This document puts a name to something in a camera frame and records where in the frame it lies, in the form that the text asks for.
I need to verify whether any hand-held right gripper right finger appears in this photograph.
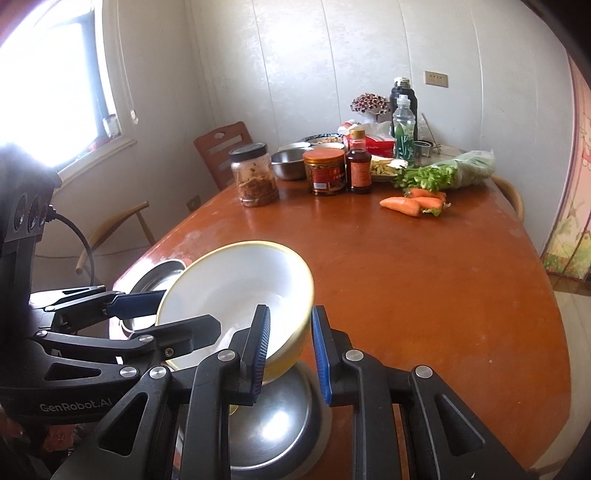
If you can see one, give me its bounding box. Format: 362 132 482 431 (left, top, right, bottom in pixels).
311 305 532 480

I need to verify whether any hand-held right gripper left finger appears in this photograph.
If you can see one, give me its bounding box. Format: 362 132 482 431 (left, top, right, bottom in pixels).
48 305 271 480

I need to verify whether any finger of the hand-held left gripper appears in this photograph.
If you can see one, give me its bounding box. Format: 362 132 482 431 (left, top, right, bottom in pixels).
34 314 223 367
30 285 167 332

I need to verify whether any round stainless steel tray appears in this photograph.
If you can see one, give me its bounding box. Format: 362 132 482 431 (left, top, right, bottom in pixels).
121 259 186 333

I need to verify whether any white bowl with yellow outside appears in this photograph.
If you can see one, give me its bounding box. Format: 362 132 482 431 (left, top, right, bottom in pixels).
156 240 316 385

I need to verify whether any stainless steel bowl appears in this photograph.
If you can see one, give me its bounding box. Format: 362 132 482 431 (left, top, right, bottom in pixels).
174 359 334 470

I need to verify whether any black-lidded pickle jar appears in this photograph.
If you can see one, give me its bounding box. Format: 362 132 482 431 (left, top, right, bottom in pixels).
229 143 280 208

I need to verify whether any wooden slat-back chair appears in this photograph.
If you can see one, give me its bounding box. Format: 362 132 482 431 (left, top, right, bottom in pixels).
193 121 254 191

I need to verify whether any red-label sauce jar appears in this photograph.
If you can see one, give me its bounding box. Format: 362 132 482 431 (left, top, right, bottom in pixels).
302 148 347 196

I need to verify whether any dark soy sauce bottle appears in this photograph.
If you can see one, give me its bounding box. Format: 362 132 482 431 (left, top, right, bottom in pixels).
346 127 373 195

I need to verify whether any small steel bowl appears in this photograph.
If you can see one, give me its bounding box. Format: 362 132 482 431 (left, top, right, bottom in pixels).
270 148 313 182

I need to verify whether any plate of yellow food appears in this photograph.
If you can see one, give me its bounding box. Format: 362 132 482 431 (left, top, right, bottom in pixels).
370 156 408 182

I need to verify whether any patterned plate of food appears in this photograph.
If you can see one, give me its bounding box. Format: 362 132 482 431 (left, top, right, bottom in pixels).
295 133 345 145

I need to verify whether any red tissue pack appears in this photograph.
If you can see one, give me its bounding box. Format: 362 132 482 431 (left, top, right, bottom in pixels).
342 122 396 157

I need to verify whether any bag of leafy greens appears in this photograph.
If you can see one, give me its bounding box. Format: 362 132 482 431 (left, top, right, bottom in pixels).
392 150 496 193

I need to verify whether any window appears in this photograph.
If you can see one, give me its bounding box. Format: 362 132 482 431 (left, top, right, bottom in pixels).
0 0 140 188

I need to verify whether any clear plastic bottle with greens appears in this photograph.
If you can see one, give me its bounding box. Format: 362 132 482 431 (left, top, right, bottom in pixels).
392 95 419 168

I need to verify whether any dried flower ornament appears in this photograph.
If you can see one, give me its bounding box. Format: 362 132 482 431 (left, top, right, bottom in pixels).
349 93 389 123

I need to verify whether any black thermos flask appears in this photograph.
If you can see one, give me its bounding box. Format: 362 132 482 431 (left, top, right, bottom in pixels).
389 77 419 139

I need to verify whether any pink cartoon cat curtain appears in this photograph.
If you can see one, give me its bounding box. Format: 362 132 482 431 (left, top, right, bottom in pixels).
539 58 591 281

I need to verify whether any black cable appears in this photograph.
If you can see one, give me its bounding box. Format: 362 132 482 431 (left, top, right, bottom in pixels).
45 208 96 288

